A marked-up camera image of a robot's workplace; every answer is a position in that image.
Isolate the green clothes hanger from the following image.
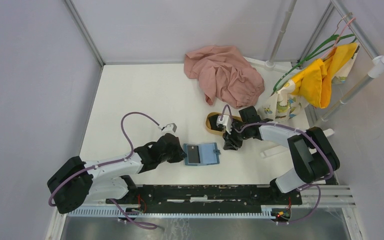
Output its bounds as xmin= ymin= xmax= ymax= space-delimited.
xmin=272 ymin=34 xmax=357 ymax=95

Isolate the white clothes rack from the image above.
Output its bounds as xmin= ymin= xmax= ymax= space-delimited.
xmin=246 ymin=0 xmax=384 ymax=127

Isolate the blue card holder wallet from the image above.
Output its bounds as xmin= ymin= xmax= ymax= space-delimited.
xmin=183 ymin=142 xmax=221 ymax=167

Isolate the dark grey credit card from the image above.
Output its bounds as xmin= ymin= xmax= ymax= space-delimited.
xmin=187 ymin=145 xmax=201 ymax=165

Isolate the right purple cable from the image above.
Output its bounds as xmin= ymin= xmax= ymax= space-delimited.
xmin=220 ymin=104 xmax=335 ymax=225

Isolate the pink crumpled cloth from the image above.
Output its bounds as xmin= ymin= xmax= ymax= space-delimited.
xmin=183 ymin=45 xmax=265 ymax=109

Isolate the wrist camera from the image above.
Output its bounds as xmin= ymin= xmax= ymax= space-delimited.
xmin=158 ymin=123 xmax=177 ymax=136
xmin=216 ymin=114 xmax=232 ymax=134

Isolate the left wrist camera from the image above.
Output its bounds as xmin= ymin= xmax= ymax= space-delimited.
xmin=158 ymin=123 xmax=177 ymax=136

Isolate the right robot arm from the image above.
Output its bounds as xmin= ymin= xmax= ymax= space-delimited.
xmin=216 ymin=106 xmax=340 ymax=204

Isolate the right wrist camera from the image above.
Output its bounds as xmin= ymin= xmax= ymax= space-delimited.
xmin=216 ymin=114 xmax=232 ymax=134

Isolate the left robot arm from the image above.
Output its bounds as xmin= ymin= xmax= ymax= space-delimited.
xmin=47 ymin=133 xmax=187 ymax=214

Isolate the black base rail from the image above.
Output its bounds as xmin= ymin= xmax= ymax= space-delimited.
xmin=116 ymin=184 xmax=303 ymax=214

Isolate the pink clothes hanger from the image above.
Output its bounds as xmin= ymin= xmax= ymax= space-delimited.
xmin=319 ymin=12 xmax=355 ymax=59

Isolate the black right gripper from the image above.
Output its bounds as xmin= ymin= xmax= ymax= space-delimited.
xmin=222 ymin=123 xmax=250 ymax=151

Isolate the white slotted cable duct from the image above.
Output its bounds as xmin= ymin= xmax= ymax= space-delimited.
xmin=66 ymin=206 xmax=274 ymax=220

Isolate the dinosaur print cloth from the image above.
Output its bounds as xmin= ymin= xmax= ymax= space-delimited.
xmin=258 ymin=43 xmax=360 ymax=122

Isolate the yellow oval card tray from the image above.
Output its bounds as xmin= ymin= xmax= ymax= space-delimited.
xmin=205 ymin=112 xmax=226 ymax=136

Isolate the yellow garment on hanger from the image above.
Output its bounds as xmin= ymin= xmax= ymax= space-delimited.
xmin=290 ymin=42 xmax=359 ymax=109

